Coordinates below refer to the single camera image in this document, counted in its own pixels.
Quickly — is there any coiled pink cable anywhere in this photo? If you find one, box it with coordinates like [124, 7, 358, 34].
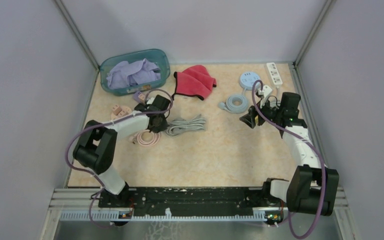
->
[130, 129, 162, 147]

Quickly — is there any grey cable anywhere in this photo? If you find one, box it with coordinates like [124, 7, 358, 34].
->
[164, 114, 207, 138]

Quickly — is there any pink plug on purple strip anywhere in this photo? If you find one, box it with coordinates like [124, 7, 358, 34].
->
[138, 93, 146, 103]

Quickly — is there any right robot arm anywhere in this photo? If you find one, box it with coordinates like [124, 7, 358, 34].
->
[240, 102, 339, 216]

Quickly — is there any round pink power socket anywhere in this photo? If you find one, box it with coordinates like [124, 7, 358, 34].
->
[111, 104, 132, 120]

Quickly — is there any lavender cloth in bin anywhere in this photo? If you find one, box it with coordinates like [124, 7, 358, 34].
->
[106, 58, 161, 90]

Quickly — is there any purple power strip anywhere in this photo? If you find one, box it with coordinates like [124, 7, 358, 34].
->
[132, 91, 147, 104]

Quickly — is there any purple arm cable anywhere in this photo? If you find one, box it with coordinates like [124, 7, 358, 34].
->
[251, 79, 327, 240]
[64, 88, 175, 229]

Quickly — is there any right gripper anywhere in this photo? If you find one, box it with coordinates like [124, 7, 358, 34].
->
[240, 96, 284, 129]

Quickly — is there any white power strip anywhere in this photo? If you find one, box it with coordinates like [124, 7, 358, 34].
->
[266, 62, 283, 88]

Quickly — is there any blue-grey socket cable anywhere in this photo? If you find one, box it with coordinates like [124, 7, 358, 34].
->
[218, 88, 251, 115]

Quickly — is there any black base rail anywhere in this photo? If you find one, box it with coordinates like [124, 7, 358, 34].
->
[98, 186, 287, 220]

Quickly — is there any teal plastic bin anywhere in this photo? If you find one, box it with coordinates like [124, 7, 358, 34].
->
[99, 48, 171, 96]

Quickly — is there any red microfiber cloth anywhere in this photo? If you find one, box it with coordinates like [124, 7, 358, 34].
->
[172, 65, 217, 101]

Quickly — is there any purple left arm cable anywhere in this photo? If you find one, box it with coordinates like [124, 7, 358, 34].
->
[64, 88, 175, 229]

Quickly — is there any round blue power socket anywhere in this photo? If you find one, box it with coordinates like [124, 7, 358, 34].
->
[239, 71, 261, 91]

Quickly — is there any pink plug on pink socket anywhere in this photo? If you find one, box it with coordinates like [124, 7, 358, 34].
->
[111, 105, 122, 115]

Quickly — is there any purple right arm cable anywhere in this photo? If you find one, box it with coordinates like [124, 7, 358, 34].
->
[251, 79, 327, 240]

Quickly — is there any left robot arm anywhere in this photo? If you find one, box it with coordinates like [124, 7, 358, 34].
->
[72, 94, 173, 207]

